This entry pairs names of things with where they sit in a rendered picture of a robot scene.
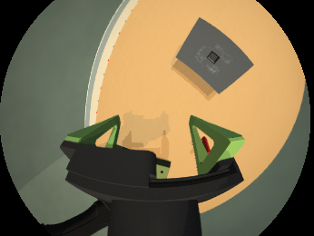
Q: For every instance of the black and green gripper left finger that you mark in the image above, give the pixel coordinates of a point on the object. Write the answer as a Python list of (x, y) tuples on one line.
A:
[(90, 134)]

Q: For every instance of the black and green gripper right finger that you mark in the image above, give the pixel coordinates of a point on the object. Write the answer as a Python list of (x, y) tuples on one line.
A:
[(226, 143)]

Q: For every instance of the red rectangular peg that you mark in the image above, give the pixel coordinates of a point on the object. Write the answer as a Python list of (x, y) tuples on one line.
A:
[(205, 143)]

